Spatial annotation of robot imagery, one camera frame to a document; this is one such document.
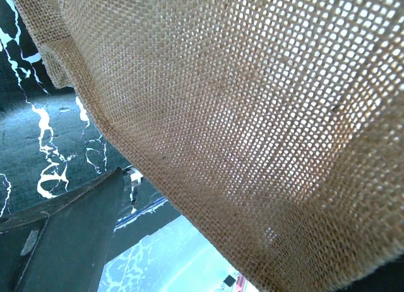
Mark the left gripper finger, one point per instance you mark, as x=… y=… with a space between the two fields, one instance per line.
x=62 y=244

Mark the brown canvas tote bag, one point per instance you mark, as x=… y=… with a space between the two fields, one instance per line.
x=274 y=126

